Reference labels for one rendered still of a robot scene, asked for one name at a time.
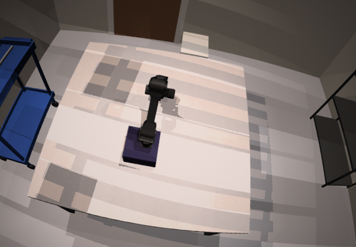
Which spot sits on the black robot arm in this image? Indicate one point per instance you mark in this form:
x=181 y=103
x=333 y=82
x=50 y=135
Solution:
x=157 y=90

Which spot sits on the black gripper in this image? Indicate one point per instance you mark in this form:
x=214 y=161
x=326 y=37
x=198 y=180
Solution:
x=169 y=92

